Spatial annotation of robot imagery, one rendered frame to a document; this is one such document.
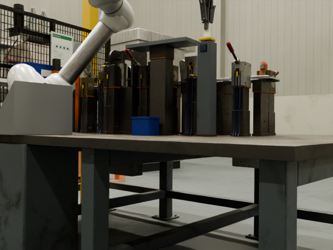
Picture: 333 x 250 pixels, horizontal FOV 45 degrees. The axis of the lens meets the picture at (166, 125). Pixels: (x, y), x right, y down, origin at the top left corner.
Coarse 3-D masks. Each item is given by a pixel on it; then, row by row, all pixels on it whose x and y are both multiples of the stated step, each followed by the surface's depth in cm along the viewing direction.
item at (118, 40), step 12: (120, 36) 655; (132, 36) 635; (144, 36) 635; (156, 36) 655; (168, 36) 677; (120, 48) 659; (180, 48) 700; (192, 48) 724; (180, 60) 705; (180, 108) 705; (180, 120) 706; (144, 168) 647; (156, 168) 667
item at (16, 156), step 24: (0, 144) 190; (24, 144) 177; (0, 168) 190; (24, 168) 177; (48, 168) 186; (72, 168) 196; (0, 192) 190; (24, 192) 177; (48, 192) 186; (72, 192) 196; (0, 216) 190; (24, 216) 177; (48, 216) 186; (72, 216) 197; (0, 240) 189; (24, 240) 177; (48, 240) 186; (72, 240) 197
